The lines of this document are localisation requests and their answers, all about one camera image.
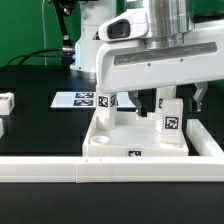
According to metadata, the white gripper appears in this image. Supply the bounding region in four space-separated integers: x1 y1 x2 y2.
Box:
96 31 224 117

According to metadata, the white square tabletop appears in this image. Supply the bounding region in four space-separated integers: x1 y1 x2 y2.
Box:
82 111 189 157

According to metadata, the white L-shaped fence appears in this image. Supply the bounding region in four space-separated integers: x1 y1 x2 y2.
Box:
0 119 224 183

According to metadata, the white part at left edge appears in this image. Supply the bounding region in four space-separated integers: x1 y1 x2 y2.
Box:
0 118 4 139

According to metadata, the white marker base plate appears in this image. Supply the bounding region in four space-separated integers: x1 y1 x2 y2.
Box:
51 92 134 109

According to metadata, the black cable bundle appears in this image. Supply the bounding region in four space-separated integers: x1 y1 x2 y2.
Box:
7 46 76 66

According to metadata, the white thin cable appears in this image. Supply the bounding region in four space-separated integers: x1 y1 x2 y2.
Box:
41 0 48 66

